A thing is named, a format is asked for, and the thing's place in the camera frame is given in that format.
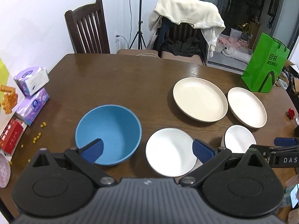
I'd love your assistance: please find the cream plate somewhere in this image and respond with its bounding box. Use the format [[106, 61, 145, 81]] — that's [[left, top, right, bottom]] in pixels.
[[173, 77, 229, 123], [228, 87, 268, 128]]

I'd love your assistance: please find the white bowl left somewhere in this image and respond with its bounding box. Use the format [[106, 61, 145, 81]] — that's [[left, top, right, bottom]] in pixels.
[[145, 128, 197, 178]]

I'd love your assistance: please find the white bowl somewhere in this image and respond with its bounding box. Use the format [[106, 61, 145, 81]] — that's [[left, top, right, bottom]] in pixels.
[[145, 128, 197, 178], [221, 125, 256, 153]]

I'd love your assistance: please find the blue bowl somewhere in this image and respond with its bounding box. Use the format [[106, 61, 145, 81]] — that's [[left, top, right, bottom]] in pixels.
[[75, 104, 142, 166]]

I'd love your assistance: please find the white bowl right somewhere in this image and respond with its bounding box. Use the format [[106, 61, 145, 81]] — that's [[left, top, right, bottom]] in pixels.
[[221, 125, 256, 153]]

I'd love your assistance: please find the red rose flower head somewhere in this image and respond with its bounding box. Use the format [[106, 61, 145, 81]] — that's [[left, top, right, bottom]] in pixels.
[[286, 108, 295, 120]]

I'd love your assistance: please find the purple tissue pack lower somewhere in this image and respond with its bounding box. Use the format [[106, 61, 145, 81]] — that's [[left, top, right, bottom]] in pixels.
[[15, 88, 49, 126]]

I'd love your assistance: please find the purple tissue pack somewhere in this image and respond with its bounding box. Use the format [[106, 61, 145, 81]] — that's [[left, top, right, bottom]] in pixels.
[[15, 88, 49, 126], [14, 67, 49, 96]]

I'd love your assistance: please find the red small box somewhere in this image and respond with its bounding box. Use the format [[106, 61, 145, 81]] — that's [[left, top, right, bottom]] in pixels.
[[1, 118, 27, 155]]

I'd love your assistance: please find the green paper shopping bag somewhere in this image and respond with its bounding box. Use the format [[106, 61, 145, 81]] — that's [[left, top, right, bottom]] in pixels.
[[241, 33, 289, 93]]

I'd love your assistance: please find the purple fuzzy vase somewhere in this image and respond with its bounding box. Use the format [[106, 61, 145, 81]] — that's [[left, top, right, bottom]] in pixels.
[[0, 155, 11, 188]]

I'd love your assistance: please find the purple tissue pack upper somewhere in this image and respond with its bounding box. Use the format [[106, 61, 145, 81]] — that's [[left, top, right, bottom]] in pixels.
[[14, 67, 49, 96]]

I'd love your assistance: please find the white plush toy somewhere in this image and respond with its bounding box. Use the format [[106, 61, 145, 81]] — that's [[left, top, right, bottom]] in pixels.
[[220, 45, 253, 62]]

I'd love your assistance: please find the black garment on chair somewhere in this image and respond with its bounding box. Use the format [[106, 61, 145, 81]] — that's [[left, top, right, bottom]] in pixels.
[[162, 37, 203, 57]]

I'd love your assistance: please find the wooden chair with clothes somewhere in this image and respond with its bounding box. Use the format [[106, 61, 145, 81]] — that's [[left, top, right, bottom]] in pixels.
[[153, 17, 209, 65]]

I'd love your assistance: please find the green snack box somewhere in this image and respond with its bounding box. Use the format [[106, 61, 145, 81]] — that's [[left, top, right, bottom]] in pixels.
[[0, 57, 19, 136]]

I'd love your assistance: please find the studio light on tripod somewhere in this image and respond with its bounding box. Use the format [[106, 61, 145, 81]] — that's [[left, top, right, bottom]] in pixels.
[[128, 0, 146, 50]]

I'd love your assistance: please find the dark wooden chair left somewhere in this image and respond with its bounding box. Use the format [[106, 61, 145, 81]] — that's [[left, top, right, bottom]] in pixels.
[[64, 0, 110, 54]]

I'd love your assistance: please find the cream sweater on chair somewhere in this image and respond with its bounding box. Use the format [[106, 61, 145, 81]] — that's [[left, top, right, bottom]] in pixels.
[[147, 0, 226, 58]]

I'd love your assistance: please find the white charging cable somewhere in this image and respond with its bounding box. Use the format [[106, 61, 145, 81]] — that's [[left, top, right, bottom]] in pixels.
[[136, 52, 160, 58]]

